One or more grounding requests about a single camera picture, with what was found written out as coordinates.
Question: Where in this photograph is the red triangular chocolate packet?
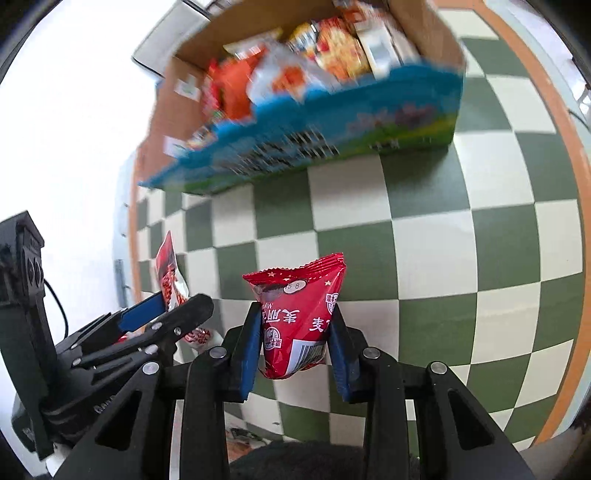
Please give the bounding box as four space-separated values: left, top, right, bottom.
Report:
242 252 347 380

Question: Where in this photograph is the pile of snack packets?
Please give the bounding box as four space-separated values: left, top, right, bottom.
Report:
189 0 421 148

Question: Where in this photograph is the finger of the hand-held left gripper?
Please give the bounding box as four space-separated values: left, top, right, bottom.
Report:
53 292 169 358
69 293 214 370

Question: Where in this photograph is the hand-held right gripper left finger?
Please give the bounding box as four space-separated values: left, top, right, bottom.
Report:
53 302 264 480

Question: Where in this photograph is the black cable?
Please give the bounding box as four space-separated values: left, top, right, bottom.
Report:
44 279 70 340

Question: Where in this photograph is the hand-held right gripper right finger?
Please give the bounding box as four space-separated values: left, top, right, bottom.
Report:
327 305 536 480

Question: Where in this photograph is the red and white snack packet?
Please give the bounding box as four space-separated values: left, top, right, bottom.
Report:
154 231 215 344

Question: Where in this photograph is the dark cloth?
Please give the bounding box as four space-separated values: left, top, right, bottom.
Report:
228 440 370 480

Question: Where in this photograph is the blue printed cardboard box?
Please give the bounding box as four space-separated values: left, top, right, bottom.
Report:
136 0 467 195

